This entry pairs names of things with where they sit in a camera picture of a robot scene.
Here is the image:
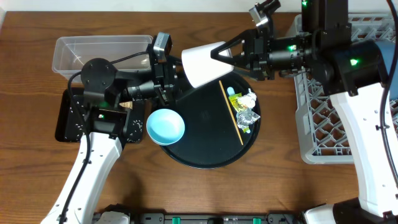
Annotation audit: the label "white light-blue bowl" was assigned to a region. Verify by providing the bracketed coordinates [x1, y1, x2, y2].
[146, 109, 185, 146]

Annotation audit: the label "green yellow wrapper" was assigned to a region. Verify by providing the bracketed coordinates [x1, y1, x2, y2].
[228, 93, 247, 113]

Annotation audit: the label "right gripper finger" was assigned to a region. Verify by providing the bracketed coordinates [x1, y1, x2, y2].
[213, 55, 258, 78]
[210, 30, 249, 61]

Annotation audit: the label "crumpled foil wrapper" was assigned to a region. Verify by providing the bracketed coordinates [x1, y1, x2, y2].
[236, 108, 260, 126]

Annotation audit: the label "round black serving tray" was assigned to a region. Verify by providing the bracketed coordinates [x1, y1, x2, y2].
[162, 72, 261, 169]

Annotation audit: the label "dark blue plate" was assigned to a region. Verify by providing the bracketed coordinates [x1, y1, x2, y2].
[376, 40, 398, 100]

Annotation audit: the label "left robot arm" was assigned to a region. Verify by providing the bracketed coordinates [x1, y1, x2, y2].
[43, 56, 182, 223]

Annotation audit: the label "scattered rice grains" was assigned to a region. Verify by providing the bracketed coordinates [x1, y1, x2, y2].
[67, 102, 144, 142]

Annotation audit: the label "grey dishwasher rack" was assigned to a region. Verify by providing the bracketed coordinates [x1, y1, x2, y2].
[294, 14, 396, 164]

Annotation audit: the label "light blue plastic spoon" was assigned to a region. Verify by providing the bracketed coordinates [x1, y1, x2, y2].
[227, 86, 235, 96]

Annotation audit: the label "crumpled white tissue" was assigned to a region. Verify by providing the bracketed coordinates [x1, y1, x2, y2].
[238, 88, 257, 109]

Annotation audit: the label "black rectangular tray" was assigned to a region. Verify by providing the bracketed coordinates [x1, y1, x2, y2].
[55, 87, 146, 144]

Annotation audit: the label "brown food scrap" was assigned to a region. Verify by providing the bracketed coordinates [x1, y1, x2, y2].
[119, 101, 133, 110]

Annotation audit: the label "clear plastic bin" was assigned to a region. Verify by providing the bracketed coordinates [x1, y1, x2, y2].
[52, 35, 153, 80]

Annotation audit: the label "pink cup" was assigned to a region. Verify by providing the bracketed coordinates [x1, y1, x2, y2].
[182, 41, 234, 88]

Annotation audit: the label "wooden chopstick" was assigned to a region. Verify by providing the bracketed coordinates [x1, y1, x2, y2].
[218, 80, 244, 146]

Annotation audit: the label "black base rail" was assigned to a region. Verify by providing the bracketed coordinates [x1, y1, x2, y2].
[93, 203, 302, 224]

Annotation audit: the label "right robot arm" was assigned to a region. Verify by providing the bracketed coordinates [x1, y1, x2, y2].
[210, 0, 397, 223]

